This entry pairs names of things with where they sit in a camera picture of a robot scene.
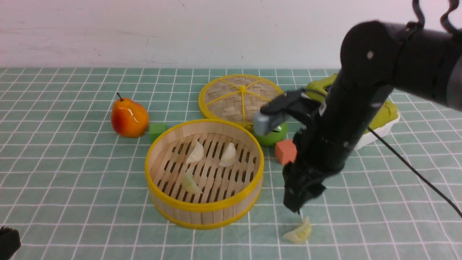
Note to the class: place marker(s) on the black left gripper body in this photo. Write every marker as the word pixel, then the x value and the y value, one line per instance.
pixel 10 242

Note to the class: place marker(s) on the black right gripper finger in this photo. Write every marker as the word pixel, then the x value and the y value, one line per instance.
pixel 294 203

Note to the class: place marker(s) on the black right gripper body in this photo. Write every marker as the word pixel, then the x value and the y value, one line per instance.
pixel 321 153

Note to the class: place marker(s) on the pale green dumpling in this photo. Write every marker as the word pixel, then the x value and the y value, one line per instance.
pixel 301 233
pixel 188 182

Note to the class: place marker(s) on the white dumpling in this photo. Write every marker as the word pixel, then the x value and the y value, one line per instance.
pixel 229 156
pixel 197 153

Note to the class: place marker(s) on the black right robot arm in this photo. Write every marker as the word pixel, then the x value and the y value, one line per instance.
pixel 376 58

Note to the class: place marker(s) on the bamboo steamer tray yellow rim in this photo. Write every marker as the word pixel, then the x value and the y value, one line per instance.
pixel 228 193

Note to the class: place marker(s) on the woven bamboo steamer lid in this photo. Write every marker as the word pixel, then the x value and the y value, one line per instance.
pixel 236 98

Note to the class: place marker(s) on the orange foam cube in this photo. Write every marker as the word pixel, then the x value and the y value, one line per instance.
pixel 285 151

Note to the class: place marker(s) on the green toy apple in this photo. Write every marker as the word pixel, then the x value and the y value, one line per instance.
pixel 277 135

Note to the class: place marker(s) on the green lid white plastic box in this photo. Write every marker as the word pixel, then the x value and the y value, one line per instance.
pixel 382 123

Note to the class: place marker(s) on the green checkered tablecloth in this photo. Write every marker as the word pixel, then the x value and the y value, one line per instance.
pixel 76 191

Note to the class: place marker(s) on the small green foam cube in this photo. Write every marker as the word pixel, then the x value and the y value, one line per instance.
pixel 155 130

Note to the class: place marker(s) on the orange red toy pear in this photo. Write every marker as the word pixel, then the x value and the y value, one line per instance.
pixel 129 119

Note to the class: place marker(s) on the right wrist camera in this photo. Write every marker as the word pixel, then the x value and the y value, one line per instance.
pixel 274 115

